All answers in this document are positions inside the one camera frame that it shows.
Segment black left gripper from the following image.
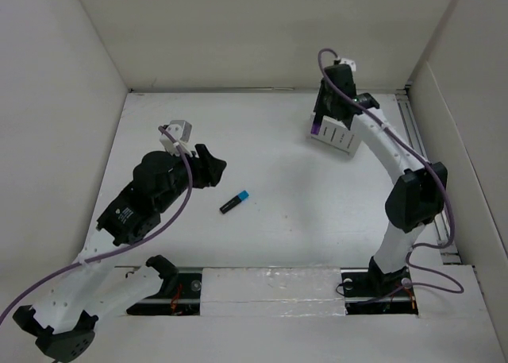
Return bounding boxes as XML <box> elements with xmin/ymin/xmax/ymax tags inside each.
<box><xmin>155</xmin><ymin>144</ymin><xmax>225</xmax><ymax>213</ymax></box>

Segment purple cap black highlighter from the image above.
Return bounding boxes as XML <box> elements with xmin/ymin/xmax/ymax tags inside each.
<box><xmin>310</xmin><ymin>113</ymin><xmax>323</xmax><ymax>135</ymax></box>

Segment blue cap black highlighter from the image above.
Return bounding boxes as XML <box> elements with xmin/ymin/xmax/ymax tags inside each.
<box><xmin>219</xmin><ymin>191</ymin><xmax>249</xmax><ymax>214</ymax></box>

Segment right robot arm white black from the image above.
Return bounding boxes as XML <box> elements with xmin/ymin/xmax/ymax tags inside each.
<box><xmin>310</xmin><ymin>60</ymin><xmax>448</xmax><ymax>296</ymax></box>

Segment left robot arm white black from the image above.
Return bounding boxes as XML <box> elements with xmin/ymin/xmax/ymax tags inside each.
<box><xmin>11</xmin><ymin>144</ymin><xmax>227</xmax><ymax>362</ymax></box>

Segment white slotted pen holder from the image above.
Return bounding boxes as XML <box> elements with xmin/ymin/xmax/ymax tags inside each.
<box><xmin>308</xmin><ymin>113</ymin><xmax>361</xmax><ymax>157</ymax></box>

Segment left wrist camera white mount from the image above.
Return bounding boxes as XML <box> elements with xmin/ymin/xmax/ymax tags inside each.
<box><xmin>160</xmin><ymin>120</ymin><xmax>193</xmax><ymax>156</ymax></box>

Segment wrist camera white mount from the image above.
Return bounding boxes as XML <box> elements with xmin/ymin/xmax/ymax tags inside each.
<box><xmin>160</xmin><ymin>120</ymin><xmax>193</xmax><ymax>156</ymax></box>
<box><xmin>336</xmin><ymin>57</ymin><xmax>356</xmax><ymax>72</ymax></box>

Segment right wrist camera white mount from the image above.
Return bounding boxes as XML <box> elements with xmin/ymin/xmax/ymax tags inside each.
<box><xmin>336</xmin><ymin>57</ymin><xmax>356</xmax><ymax>72</ymax></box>

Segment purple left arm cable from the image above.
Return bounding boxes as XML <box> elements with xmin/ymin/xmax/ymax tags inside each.
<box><xmin>0</xmin><ymin>126</ymin><xmax>194</xmax><ymax>324</ymax></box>

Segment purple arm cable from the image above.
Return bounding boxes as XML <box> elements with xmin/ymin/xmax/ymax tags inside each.
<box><xmin>317</xmin><ymin>47</ymin><xmax>464</xmax><ymax>305</ymax></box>
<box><xmin>0</xmin><ymin>126</ymin><xmax>194</xmax><ymax>324</ymax></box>

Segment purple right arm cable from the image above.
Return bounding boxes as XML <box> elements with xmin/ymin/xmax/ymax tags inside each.
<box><xmin>317</xmin><ymin>47</ymin><xmax>464</xmax><ymax>305</ymax></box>

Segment aluminium rail right side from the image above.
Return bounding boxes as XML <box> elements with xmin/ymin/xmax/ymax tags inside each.
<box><xmin>395</xmin><ymin>90</ymin><xmax>462</xmax><ymax>265</ymax></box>

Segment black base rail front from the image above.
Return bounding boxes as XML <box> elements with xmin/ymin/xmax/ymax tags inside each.
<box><xmin>128</xmin><ymin>267</ymin><xmax>418</xmax><ymax>316</ymax></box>

